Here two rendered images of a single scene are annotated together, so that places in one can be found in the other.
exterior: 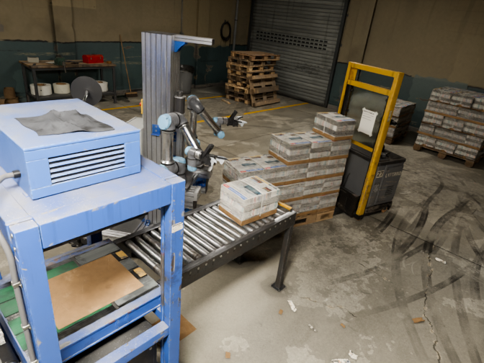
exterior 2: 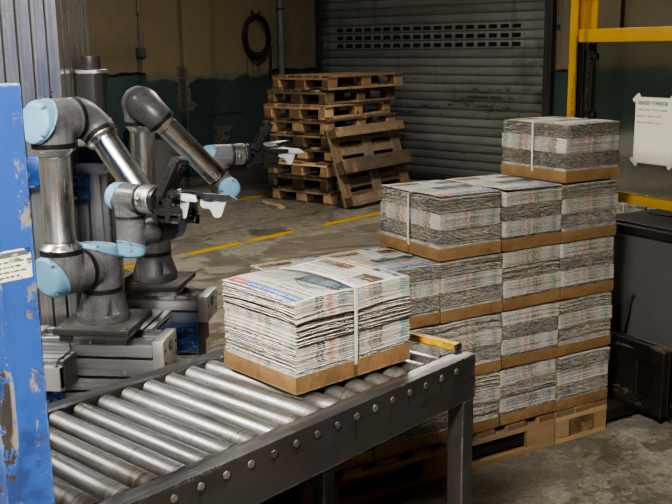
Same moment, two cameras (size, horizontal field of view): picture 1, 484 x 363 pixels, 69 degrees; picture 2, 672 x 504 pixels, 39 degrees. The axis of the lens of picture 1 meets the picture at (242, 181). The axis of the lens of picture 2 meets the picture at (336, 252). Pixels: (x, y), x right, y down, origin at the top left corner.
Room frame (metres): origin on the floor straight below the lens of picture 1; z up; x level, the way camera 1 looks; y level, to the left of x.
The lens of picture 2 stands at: (0.18, -0.18, 1.59)
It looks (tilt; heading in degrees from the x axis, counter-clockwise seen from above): 12 degrees down; 1
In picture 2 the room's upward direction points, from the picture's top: 1 degrees counter-clockwise
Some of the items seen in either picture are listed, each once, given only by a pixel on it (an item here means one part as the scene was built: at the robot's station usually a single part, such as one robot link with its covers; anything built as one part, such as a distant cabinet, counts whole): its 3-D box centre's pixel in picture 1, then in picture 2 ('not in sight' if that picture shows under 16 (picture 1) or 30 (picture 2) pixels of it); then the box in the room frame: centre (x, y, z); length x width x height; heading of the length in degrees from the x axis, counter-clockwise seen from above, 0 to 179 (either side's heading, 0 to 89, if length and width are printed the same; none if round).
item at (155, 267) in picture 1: (146, 258); not in sight; (1.77, 0.55, 0.78); 0.47 x 0.05 x 0.05; 49
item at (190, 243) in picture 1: (186, 240); (114, 447); (2.02, 0.34, 0.78); 0.47 x 0.05 x 0.05; 49
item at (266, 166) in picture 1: (273, 192); (410, 359); (3.63, -0.37, 0.42); 1.17 x 0.39 x 0.83; 122
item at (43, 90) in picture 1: (71, 78); not in sight; (7.87, 4.04, 0.55); 1.80 x 0.70 x 1.09; 139
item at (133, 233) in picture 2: (193, 163); (135, 234); (2.60, 0.40, 1.12); 0.11 x 0.08 x 0.11; 149
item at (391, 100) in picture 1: (377, 149); not in sight; (3.96, -1.53, 0.97); 0.09 x 0.09 x 1.75; 32
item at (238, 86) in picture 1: (251, 76); (335, 135); (10.41, 0.06, 0.65); 1.33 x 0.94 x 1.30; 143
